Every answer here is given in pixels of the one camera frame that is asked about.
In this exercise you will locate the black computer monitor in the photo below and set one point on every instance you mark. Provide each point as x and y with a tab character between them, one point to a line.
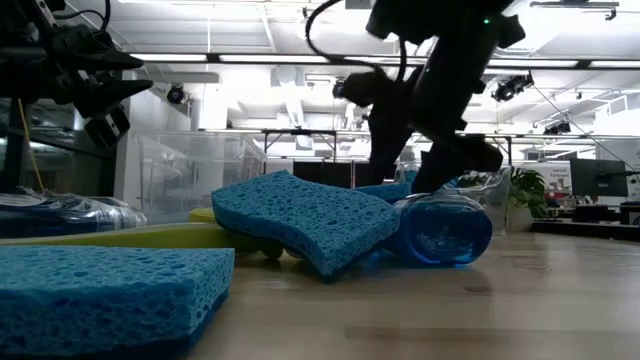
597	177

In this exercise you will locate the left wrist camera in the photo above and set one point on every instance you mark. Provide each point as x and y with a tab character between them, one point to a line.
107	127

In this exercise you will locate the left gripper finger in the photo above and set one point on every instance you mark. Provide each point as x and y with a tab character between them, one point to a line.
100	52
107	97

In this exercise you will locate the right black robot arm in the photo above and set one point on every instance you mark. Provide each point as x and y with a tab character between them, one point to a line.
465	50

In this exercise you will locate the black partition panel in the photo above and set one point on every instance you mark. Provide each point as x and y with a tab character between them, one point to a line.
325	175

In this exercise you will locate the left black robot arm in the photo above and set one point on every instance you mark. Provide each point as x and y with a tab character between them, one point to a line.
15	30

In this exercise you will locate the clear plastic bin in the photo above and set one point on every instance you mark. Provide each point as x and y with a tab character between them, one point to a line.
200	170

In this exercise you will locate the black background table frame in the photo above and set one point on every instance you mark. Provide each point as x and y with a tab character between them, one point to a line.
300	132

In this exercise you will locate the long LED light bar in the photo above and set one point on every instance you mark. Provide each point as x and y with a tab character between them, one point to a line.
270	58

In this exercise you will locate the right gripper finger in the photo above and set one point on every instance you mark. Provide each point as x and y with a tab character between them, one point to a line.
387	150
445	165

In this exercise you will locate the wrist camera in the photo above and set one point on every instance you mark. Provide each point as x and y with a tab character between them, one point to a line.
107	127
367	90

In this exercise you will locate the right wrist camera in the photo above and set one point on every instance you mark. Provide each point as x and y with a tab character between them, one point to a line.
367	90

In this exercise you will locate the black ceiling spotlight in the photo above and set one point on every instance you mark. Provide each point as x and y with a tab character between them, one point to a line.
338	90
557	128
510	87
176	94

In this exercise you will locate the potted green plant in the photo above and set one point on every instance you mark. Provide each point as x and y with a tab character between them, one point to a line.
530	190

